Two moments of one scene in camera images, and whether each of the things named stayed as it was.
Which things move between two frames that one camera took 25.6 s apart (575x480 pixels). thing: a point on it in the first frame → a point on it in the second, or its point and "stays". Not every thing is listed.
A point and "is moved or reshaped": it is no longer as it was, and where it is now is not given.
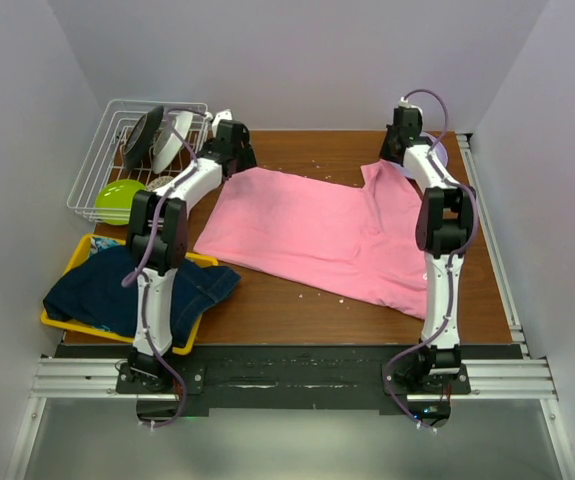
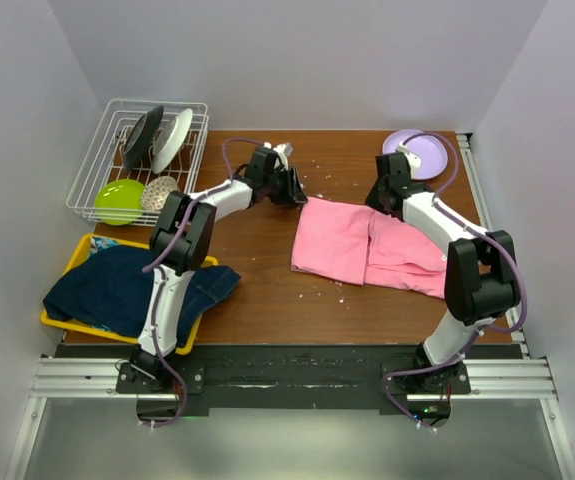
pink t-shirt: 364,242 is moved or reshaped
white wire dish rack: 142,144 stays
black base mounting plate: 291,376 stays
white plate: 169,141 stays
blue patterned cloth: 98,244 stays
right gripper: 385,152 → 371,200
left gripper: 246,156 → 293,191
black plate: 142,138 stays
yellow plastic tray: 189,344 stays
